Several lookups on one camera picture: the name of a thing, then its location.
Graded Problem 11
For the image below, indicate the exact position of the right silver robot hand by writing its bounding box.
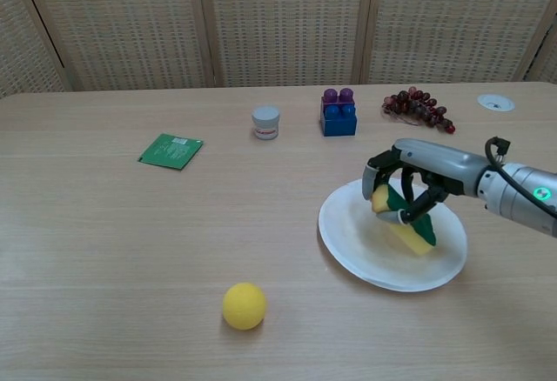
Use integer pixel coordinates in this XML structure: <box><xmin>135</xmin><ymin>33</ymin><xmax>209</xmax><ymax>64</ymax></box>
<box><xmin>361</xmin><ymin>137</ymin><xmax>489</xmax><ymax>226</ymax></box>

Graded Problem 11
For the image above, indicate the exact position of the white paper plate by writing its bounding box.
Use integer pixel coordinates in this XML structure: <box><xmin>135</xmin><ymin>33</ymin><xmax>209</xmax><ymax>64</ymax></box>
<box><xmin>318</xmin><ymin>177</ymin><xmax>469</xmax><ymax>293</ymax></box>

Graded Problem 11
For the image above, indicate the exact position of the woven folding screen panel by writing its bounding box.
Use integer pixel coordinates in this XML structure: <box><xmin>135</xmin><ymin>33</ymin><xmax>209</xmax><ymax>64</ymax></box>
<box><xmin>15</xmin><ymin>0</ymin><xmax>218</xmax><ymax>93</ymax></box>
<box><xmin>520</xmin><ymin>15</ymin><xmax>557</xmax><ymax>84</ymax></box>
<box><xmin>360</xmin><ymin>0</ymin><xmax>557</xmax><ymax>84</ymax></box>
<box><xmin>186</xmin><ymin>0</ymin><xmax>378</xmax><ymax>89</ymax></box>
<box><xmin>0</xmin><ymin>0</ymin><xmax>73</xmax><ymax>99</ymax></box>

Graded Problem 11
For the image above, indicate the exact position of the yellow foam ball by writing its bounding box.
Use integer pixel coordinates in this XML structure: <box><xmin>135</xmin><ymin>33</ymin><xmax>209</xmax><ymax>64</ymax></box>
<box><xmin>222</xmin><ymin>282</ymin><xmax>267</xmax><ymax>331</ymax></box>

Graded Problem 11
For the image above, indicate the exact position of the white table cable grommet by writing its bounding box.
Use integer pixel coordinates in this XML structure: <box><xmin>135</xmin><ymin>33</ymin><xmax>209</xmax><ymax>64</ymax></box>
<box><xmin>477</xmin><ymin>94</ymin><xmax>516</xmax><ymax>112</ymax></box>

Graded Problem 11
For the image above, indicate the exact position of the blue plastic toy brick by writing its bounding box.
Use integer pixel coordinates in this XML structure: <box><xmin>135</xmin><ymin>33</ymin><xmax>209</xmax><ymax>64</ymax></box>
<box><xmin>321</xmin><ymin>103</ymin><xmax>359</xmax><ymax>137</ymax></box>

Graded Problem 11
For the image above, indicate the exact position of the purple toy building block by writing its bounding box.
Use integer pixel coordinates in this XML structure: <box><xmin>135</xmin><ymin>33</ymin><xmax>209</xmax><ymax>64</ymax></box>
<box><xmin>320</xmin><ymin>87</ymin><xmax>357</xmax><ymax>115</ymax></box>

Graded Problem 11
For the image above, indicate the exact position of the green foil packet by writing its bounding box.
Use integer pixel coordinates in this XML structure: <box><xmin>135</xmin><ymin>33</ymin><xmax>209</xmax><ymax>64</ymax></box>
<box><xmin>138</xmin><ymin>132</ymin><xmax>205</xmax><ymax>172</ymax></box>

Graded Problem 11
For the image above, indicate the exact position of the yellow green sponge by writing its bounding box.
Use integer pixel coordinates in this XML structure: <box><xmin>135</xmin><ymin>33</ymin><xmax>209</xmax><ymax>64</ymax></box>
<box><xmin>370</xmin><ymin>183</ymin><xmax>438</xmax><ymax>258</ymax></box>

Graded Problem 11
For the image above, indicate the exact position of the dark red grape bunch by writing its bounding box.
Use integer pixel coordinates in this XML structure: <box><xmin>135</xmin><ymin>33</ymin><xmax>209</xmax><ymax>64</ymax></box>
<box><xmin>381</xmin><ymin>86</ymin><xmax>457</xmax><ymax>135</ymax></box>

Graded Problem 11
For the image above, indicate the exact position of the small white jar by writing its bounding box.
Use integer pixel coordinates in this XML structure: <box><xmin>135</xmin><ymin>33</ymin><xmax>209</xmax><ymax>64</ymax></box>
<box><xmin>251</xmin><ymin>104</ymin><xmax>282</xmax><ymax>141</ymax></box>

